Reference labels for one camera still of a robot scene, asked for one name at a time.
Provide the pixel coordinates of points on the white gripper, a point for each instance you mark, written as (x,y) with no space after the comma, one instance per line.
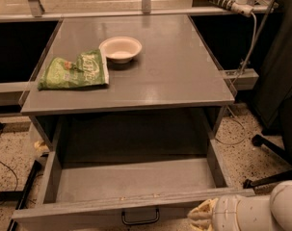
(225,213)

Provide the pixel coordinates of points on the grey top drawer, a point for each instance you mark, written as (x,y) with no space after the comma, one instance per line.
(85,188)

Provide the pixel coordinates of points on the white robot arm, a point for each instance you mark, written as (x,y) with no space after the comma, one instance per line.
(272,212)

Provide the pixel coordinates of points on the grey cabinet desk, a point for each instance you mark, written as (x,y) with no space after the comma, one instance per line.
(155,101)

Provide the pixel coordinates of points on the black office chair base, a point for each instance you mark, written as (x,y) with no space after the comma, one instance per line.
(273,100)

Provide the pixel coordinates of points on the green chip bag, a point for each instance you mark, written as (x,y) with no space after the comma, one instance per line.
(89,69)

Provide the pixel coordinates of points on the white paper bowl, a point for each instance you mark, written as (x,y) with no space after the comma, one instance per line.
(120,50)

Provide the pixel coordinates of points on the white power strip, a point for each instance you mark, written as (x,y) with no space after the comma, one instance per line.
(236,6)

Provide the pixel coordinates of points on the black drawer handle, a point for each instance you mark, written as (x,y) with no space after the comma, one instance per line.
(135,217)

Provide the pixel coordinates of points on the metal frame rail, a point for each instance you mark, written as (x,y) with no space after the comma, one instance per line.
(198,11)

